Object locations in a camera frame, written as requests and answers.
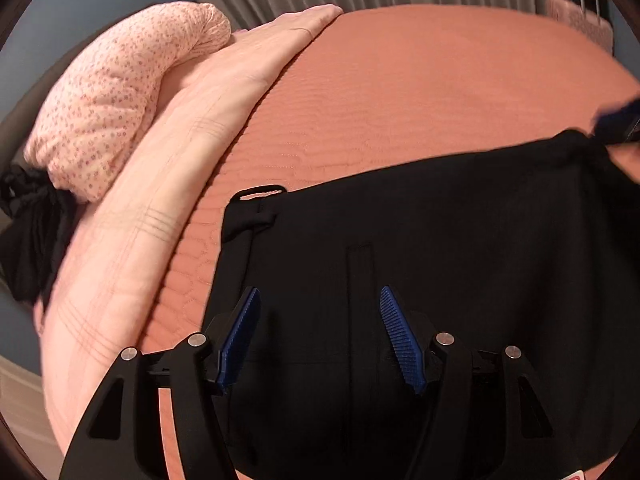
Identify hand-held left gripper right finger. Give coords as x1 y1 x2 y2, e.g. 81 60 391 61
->
380 286 568 480

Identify salmon quilted bed cover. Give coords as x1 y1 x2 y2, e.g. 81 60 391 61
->
137 2 640 480

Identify person's right hand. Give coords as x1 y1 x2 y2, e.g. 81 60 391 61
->
609 141 640 184

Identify light pink folded blanket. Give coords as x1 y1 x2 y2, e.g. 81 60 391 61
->
32 4 345 461

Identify black pants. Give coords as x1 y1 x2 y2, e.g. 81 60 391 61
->
200 129 640 480

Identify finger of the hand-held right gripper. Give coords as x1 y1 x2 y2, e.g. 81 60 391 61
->
591 101 640 147

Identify pink patterned storage box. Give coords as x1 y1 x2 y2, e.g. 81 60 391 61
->
544 0 614 56

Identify black crumpled garment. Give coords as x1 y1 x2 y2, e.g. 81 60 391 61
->
0 164 80 311

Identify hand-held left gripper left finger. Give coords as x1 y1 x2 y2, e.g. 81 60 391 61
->
59 287 262 480

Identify pink floral pillow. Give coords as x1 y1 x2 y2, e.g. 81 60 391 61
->
24 1 233 204

